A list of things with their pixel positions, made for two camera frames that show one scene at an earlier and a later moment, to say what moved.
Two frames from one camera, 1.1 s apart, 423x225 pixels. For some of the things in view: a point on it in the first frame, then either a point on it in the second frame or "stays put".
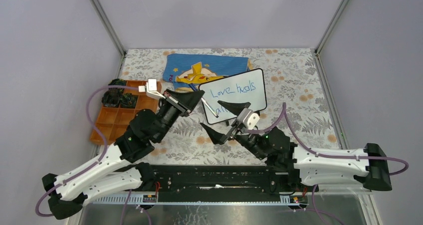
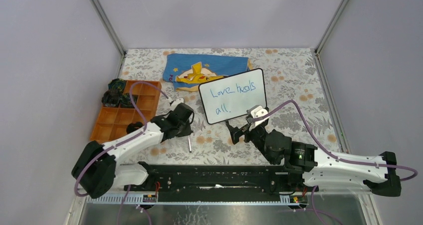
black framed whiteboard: [248, 87] stays put
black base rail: [222, 183] stays put
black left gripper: [187, 101] to [187, 132]
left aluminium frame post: [106, 23] stays put
